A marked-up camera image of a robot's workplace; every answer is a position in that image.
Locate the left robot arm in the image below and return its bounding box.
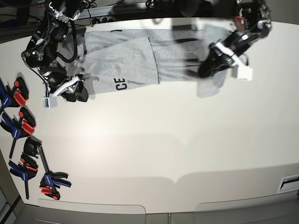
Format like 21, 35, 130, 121
199, 0, 272, 81

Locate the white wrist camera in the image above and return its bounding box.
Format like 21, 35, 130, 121
232, 66, 253, 81
42, 97, 57, 109

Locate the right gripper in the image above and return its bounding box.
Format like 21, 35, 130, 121
38, 67, 89, 102

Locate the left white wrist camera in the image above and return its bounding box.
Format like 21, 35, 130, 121
232, 66, 253, 81

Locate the white slotted table plate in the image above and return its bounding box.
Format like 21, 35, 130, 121
278, 175, 299, 194

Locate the white power strip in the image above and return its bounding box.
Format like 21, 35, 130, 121
92, 17, 115, 25

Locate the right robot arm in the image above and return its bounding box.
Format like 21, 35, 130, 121
21, 0, 91, 102

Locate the grey T-shirt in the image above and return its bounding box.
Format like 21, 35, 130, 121
72, 25, 229, 98

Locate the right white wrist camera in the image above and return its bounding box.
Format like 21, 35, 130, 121
42, 97, 57, 109

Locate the top blue red bar clamp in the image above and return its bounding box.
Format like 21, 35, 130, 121
0, 77, 29, 113

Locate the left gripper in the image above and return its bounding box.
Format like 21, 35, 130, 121
198, 42, 250, 78

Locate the blue red bar clamp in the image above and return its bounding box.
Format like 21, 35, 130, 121
8, 153, 38, 200
0, 77, 29, 113
0, 107, 36, 159

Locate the long black bar clamp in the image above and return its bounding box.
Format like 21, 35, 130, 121
23, 137, 71, 200

